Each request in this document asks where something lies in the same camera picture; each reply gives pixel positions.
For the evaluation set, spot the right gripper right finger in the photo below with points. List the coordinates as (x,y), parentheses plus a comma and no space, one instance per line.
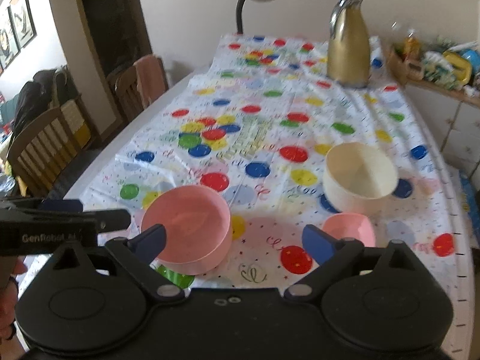
(337,260)

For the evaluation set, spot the green tissue pack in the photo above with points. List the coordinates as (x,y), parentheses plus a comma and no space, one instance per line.
(436,68)

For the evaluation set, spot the white drawer cabinet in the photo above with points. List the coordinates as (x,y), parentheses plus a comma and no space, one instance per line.
(452,118)

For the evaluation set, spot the blue globe on cabinet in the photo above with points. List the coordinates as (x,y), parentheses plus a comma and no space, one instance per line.
(474,59)

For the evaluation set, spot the blue picture book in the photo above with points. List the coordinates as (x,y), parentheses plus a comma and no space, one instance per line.
(469,201)

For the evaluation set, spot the gold thermos jug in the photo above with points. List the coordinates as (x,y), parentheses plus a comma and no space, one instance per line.
(348,59)

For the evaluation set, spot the pink heart-shaped bowl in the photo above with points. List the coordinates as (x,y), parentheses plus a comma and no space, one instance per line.
(353,225)

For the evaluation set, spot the wooden chair with pink towel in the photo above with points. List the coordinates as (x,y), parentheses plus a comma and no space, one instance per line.
(123,82)

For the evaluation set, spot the framed wall picture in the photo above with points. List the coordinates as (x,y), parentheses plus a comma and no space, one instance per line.
(22,21)

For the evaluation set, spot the amber bottle on cabinet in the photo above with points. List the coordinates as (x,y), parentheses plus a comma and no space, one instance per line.
(411,45)

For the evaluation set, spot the pink round bowl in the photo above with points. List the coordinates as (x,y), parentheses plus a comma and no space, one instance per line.
(197,222)

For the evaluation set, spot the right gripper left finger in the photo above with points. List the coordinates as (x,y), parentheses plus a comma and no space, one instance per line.
(136,255)

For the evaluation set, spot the person's left hand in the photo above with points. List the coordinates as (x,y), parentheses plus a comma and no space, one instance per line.
(9,298)

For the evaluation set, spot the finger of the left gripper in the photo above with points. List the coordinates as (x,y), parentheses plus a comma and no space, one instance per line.
(108,221)
(41,204)

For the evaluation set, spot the balloon print tablecloth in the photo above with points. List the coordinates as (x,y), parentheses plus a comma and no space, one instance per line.
(257,127)

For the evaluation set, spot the cream round bowl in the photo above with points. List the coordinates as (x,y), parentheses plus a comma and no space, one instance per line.
(358,178)

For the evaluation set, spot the yellow container on cabinet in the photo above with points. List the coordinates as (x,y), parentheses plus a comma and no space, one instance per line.
(462,68)

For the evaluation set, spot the near wooden chair left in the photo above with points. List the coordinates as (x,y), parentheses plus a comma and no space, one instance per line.
(44,149)

